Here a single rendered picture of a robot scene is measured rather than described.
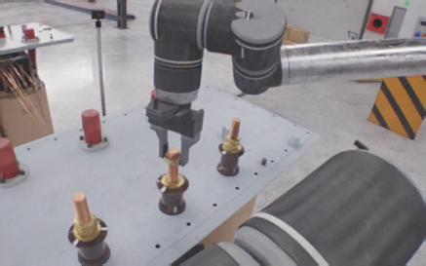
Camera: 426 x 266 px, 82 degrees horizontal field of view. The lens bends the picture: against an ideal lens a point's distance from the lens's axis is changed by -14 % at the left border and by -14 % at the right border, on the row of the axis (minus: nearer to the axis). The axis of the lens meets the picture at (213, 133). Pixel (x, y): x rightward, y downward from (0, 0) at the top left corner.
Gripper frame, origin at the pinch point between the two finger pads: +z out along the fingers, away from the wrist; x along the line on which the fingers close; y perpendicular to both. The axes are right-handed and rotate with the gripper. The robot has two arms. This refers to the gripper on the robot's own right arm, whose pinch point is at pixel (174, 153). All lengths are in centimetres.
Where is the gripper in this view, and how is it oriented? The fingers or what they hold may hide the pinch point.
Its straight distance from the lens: 74.2
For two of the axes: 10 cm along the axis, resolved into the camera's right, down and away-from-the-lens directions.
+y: 4.2, -4.3, 8.0
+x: -9.0, -3.0, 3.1
